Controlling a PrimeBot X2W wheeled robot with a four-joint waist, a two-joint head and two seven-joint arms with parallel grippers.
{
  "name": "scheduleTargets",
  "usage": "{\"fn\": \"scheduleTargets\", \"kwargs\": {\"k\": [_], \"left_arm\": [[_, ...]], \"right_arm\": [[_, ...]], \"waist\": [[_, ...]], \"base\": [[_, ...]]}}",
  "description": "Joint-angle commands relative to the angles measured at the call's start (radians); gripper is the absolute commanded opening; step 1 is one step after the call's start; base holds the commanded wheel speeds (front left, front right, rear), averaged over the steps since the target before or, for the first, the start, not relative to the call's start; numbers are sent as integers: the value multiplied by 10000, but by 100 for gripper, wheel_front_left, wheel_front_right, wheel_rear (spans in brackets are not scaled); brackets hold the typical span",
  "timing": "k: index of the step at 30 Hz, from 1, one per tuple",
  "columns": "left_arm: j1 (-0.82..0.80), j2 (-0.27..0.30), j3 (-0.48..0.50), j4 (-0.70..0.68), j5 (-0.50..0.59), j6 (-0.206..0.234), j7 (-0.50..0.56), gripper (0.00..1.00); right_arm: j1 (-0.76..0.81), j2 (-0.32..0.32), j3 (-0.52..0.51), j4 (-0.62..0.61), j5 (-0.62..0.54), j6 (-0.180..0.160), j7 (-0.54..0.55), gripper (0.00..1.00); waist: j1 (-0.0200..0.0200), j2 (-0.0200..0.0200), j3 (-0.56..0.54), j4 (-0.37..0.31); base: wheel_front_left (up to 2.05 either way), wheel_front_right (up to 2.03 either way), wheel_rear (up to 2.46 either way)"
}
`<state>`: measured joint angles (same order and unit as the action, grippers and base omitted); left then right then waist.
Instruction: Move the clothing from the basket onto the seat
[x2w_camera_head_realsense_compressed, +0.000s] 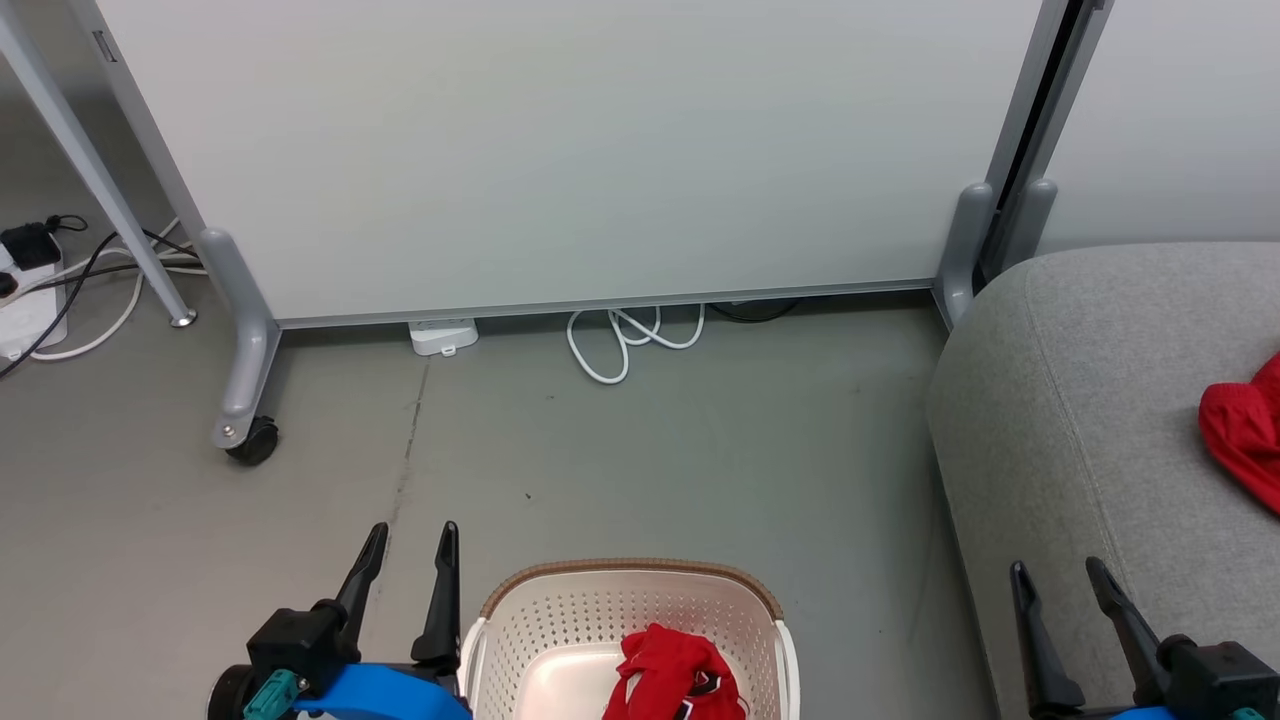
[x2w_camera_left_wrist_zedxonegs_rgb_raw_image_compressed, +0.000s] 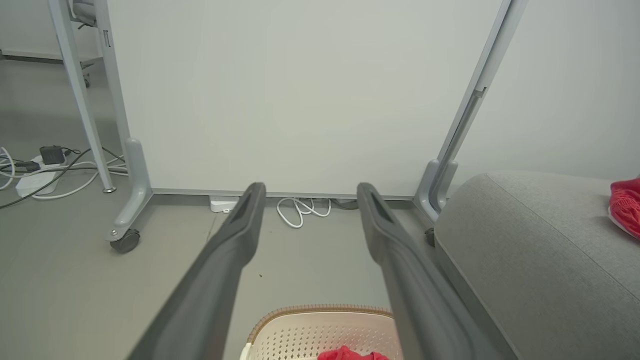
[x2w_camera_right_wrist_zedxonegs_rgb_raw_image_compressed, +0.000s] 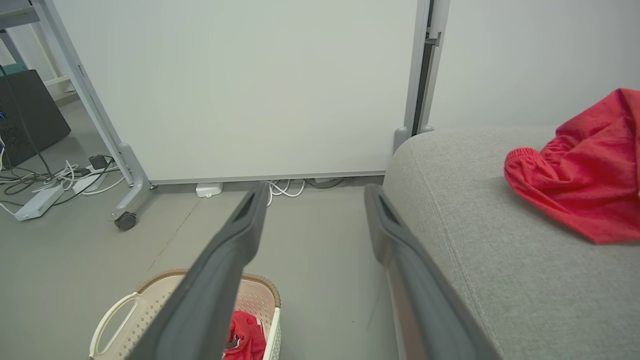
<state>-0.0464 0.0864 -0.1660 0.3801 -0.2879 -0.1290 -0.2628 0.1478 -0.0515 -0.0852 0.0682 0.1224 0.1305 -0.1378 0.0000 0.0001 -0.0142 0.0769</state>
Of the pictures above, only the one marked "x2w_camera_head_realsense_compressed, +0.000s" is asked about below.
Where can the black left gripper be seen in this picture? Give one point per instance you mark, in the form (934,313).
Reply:
(300,645)

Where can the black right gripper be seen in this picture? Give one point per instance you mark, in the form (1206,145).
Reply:
(1225,685)

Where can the blue right robot arm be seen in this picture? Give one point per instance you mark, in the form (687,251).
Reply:
(1145,715)

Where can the red garment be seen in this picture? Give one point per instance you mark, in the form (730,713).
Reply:
(1250,430)
(670,670)

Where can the cream perforated laundry basket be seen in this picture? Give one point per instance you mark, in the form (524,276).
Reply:
(560,620)

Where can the black caster wheel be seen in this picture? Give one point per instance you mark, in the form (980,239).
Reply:
(255,442)

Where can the grey fabric seat cushion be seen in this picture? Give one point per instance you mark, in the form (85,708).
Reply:
(1080,400)

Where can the small white power strip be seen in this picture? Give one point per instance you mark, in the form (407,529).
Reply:
(442,335)

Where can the grey partition foot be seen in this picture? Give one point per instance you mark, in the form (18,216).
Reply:
(250,350)
(965,250)
(1030,225)

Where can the large white power strip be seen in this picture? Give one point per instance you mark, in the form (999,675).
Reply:
(30,315)

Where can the large white partition panel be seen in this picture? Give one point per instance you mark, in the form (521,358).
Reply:
(600,150)

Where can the black power adapter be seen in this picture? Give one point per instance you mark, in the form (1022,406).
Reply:
(32,245)

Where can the grey metal table leg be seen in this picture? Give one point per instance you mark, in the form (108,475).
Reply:
(80,160)

